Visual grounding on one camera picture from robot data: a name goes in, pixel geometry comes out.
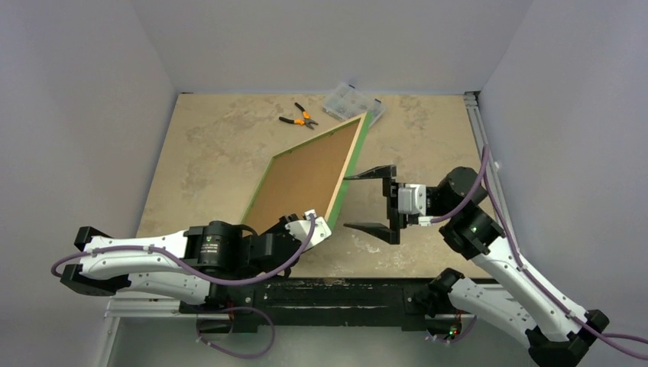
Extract green wooden picture frame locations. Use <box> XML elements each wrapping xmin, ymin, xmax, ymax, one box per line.
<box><xmin>239</xmin><ymin>112</ymin><xmax>374</xmax><ymax>232</ymax></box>

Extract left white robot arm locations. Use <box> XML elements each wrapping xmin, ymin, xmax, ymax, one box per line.
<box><xmin>50</xmin><ymin>210</ymin><xmax>332</xmax><ymax>313</ymax></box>

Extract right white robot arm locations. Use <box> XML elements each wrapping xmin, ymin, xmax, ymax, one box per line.
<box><xmin>352</xmin><ymin>165</ymin><xmax>609</xmax><ymax>366</ymax></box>

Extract clear plastic organizer box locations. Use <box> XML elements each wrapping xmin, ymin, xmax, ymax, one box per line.
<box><xmin>322</xmin><ymin>83</ymin><xmax>387</xmax><ymax>127</ymax></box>

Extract orange black pliers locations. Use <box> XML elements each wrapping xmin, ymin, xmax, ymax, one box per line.
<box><xmin>278</xmin><ymin>102</ymin><xmax>319</xmax><ymax>129</ymax></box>

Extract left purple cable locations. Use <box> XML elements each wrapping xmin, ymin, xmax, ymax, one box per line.
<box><xmin>50</xmin><ymin>215</ymin><xmax>319</xmax><ymax>359</ymax></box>

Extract purple cable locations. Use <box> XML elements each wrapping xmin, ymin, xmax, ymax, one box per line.
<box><xmin>50</xmin><ymin>215</ymin><xmax>319</xmax><ymax>359</ymax></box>
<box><xmin>425</xmin><ymin>145</ymin><xmax>648</xmax><ymax>362</ymax></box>

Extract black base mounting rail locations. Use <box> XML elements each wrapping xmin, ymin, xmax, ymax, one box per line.
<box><xmin>179</xmin><ymin>278</ymin><xmax>468</xmax><ymax>339</ymax></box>

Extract aluminium extrusion frame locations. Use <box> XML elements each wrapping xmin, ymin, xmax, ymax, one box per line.
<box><xmin>93</xmin><ymin>91</ymin><xmax>565</xmax><ymax>367</ymax></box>

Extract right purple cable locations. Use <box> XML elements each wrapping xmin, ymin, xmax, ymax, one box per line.
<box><xmin>425</xmin><ymin>145</ymin><xmax>648</xmax><ymax>362</ymax></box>

